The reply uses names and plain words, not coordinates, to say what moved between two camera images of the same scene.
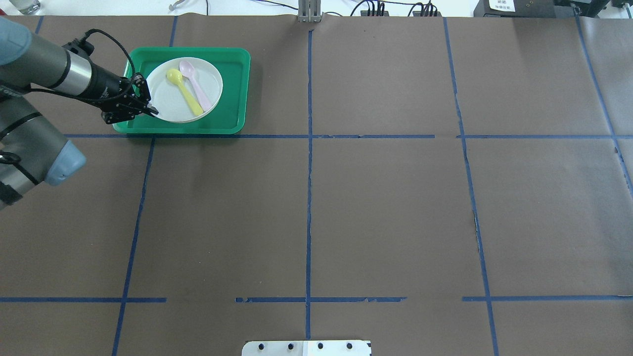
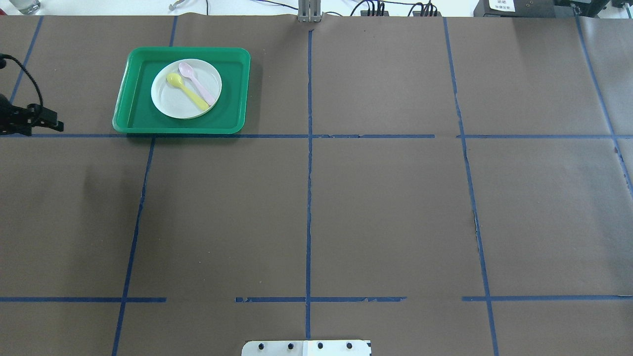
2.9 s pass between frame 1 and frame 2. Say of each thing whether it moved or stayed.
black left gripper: moved
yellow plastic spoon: moved
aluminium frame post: stayed
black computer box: stayed
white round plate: moved
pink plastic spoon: moved
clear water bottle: stayed
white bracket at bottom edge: stayed
